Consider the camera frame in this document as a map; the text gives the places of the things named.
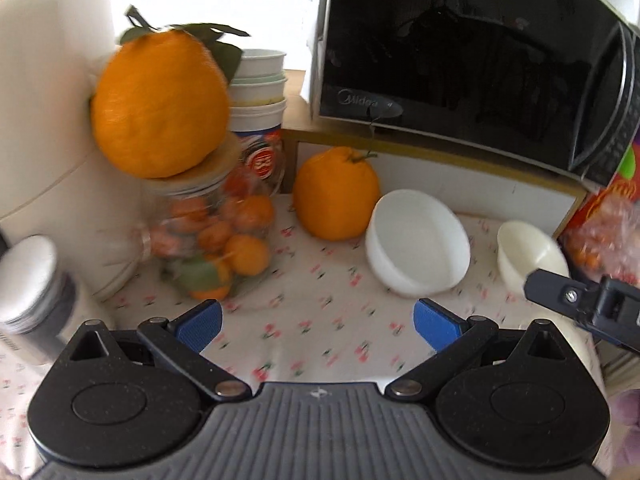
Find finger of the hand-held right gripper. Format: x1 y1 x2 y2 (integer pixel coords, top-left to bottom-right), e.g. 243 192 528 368
523 268 606 330

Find stack of paper cups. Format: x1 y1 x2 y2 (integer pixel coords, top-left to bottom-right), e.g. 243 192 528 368
227 49 289 196

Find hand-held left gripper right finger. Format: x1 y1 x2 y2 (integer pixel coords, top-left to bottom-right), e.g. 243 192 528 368
384 298 571 404

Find purple and green toy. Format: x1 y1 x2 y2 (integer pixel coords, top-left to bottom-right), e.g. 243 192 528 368
617 146 640 182

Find white air fryer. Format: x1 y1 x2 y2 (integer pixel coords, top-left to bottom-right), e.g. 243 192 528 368
0 0 151 302

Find red cardboard box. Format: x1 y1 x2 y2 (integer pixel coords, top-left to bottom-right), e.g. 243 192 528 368
559 144 640 283

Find clear plastic jar dark contents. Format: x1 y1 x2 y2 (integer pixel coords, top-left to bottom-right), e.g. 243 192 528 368
0 235 79 367

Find large orange with leaves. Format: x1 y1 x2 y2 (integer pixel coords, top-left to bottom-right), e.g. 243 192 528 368
90 5 251 180

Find glass jar of small oranges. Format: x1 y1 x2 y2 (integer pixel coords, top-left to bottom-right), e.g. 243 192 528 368
136 132 289 304

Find white bowl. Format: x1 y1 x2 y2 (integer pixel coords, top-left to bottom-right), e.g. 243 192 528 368
365 189 472 297

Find black microwave oven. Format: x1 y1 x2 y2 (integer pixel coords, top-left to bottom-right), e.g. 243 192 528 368
302 0 640 189

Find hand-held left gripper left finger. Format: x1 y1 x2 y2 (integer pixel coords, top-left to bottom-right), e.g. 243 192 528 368
67 298 253 404

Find cherry print tablecloth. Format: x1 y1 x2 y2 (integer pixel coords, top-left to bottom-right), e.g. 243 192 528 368
0 192 607 480

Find plastic bag of small oranges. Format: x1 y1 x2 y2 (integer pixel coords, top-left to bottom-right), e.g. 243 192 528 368
562 195 640 286

